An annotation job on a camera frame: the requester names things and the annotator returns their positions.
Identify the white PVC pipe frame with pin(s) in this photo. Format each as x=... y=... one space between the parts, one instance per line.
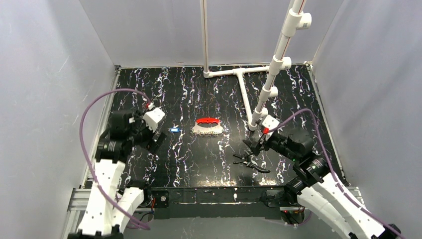
x=295 y=19

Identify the aluminium left rail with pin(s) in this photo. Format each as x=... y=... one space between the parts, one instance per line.
x=100 y=111

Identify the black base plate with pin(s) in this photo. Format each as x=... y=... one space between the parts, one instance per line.
x=214 y=201

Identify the aluminium front rail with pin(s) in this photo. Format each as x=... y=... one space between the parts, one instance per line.
x=211 y=201

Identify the aluminium rail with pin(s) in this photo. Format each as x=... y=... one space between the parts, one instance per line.
x=211 y=201
x=100 y=111

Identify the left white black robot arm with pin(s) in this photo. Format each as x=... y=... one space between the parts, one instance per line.
x=106 y=217

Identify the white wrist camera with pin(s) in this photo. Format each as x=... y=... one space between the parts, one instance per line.
x=269 y=124
x=153 y=117

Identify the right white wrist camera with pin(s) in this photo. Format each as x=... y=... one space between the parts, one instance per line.
x=269 y=124

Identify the metal plate with red handle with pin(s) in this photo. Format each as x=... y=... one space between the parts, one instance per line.
x=207 y=126

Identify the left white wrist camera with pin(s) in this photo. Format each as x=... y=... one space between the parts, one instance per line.
x=153 y=117

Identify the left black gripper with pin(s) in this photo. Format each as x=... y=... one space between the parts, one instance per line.
x=153 y=139

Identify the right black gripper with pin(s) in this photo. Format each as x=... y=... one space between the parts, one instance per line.
x=259 y=147

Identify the black handled pliers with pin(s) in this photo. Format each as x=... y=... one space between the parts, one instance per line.
x=251 y=161

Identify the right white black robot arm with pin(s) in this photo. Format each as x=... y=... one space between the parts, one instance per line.
x=317 y=188

